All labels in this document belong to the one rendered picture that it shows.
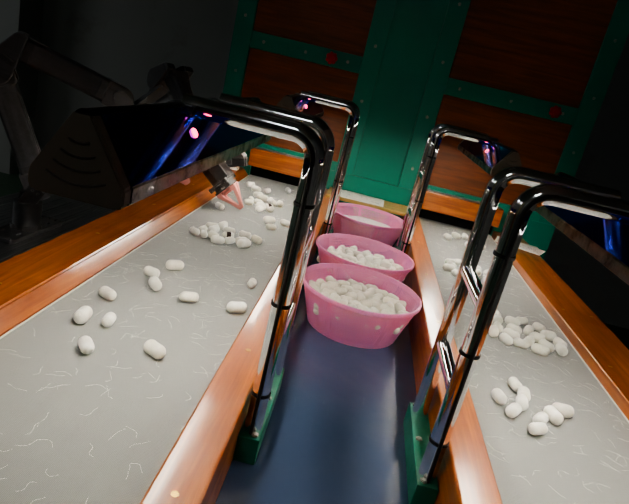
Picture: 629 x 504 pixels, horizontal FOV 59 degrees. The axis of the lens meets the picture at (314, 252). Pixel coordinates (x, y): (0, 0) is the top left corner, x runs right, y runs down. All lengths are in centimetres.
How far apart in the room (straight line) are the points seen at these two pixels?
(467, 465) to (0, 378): 59
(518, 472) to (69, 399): 59
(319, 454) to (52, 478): 36
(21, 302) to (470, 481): 68
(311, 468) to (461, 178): 159
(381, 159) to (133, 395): 160
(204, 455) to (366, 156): 168
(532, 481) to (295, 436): 33
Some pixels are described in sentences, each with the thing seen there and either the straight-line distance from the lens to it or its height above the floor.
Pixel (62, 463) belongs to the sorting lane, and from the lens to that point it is 67.
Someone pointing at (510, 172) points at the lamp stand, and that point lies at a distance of 81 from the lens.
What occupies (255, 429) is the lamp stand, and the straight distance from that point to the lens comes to 78.
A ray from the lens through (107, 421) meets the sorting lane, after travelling 73.
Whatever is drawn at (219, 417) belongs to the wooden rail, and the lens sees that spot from 71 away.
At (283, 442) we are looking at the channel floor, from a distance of 84.
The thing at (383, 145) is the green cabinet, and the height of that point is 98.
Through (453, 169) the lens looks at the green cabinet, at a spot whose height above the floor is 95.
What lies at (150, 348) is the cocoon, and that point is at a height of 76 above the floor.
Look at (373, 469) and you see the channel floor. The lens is 85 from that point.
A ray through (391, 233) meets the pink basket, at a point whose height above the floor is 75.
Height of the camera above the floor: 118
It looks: 17 degrees down
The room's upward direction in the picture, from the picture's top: 14 degrees clockwise
